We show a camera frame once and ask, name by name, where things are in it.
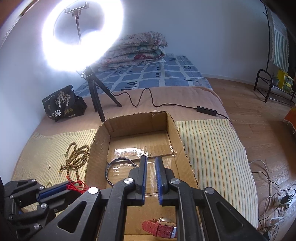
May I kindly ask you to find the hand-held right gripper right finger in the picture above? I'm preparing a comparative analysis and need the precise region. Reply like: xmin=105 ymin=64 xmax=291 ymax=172
xmin=155 ymin=157 xmax=270 ymax=241

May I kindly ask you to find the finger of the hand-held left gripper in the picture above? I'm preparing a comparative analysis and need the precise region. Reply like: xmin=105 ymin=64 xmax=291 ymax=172
xmin=3 ymin=178 xmax=73 ymax=202
xmin=8 ymin=190 xmax=84 ymax=232

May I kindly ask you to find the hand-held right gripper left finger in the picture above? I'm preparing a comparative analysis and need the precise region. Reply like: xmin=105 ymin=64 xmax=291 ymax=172
xmin=38 ymin=155 xmax=148 ymax=241

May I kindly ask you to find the cardboard box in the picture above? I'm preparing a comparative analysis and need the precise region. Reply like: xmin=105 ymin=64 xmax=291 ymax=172
xmin=84 ymin=111 xmax=200 ymax=241

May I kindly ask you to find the wooden bead necklace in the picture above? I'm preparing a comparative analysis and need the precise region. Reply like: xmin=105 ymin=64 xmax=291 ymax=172
xmin=58 ymin=142 xmax=91 ymax=193

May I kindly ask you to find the thin metal bangle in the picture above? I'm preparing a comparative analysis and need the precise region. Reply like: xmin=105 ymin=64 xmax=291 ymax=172
xmin=105 ymin=158 xmax=137 ymax=186

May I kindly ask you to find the pink blanket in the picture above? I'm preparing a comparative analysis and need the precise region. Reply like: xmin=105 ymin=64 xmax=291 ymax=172
xmin=11 ymin=85 xmax=234 ymax=176

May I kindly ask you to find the black printed bag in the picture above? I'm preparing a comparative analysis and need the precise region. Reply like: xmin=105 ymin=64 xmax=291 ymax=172
xmin=42 ymin=85 xmax=88 ymax=123

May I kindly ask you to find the blue checked bedsheet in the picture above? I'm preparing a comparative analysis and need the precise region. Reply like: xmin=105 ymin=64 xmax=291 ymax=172
xmin=74 ymin=55 xmax=212 ymax=97

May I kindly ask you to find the black mini tripod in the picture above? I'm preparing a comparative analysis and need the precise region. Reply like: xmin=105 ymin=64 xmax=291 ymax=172
xmin=76 ymin=66 xmax=122 ymax=122

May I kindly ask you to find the power strip with plugs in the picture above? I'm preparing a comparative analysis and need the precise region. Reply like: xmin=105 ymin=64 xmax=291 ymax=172
xmin=266 ymin=194 xmax=292 ymax=210

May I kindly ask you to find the folded floral quilt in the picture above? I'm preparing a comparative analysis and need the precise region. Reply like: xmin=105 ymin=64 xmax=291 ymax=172
xmin=96 ymin=31 xmax=167 ymax=69

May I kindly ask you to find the black metal shoe rack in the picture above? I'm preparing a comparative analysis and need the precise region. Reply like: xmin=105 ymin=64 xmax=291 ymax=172
xmin=253 ymin=69 xmax=296 ymax=106

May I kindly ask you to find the orange cloth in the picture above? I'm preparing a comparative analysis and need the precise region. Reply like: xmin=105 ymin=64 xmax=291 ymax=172
xmin=283 ymin=108 xmax=296 ymax=134

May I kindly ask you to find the yellow box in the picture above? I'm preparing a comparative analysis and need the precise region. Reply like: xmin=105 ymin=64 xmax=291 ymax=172
xmin=277 ymin=70 xmax=295 ymax=93

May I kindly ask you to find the phone holder on gooseneck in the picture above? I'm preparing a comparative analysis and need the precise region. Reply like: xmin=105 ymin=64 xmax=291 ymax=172
xmin=65 ymin=2 xmax=91 ymax=45

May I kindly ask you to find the striped hanging cloth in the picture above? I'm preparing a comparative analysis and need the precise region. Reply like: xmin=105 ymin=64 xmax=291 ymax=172
xmin=270 ymin=11 xmax=291 ymax=73

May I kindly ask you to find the red strap wristwatch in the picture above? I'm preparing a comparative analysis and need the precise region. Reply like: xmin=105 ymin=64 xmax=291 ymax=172
xmin=142 ymin=217 xmax=179 ymax=239

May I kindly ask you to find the black ring light cable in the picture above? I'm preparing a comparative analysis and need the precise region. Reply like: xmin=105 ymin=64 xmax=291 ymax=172
xmin=111 ymin=88 xmax=234 ymax=121

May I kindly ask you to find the black inline cable remote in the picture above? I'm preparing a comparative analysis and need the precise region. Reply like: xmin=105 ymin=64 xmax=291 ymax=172
xmin=196 ymin=106 xmax=218 ymax=115

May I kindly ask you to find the white floor cable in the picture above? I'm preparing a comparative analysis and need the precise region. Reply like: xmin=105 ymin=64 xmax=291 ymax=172
xmin=248 ymin=159 xmax=285 ymax=232

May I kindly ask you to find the white ring light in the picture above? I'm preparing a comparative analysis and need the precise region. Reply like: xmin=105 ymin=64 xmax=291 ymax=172
xmin=42 ymin=0 xmax=127 ymax=71

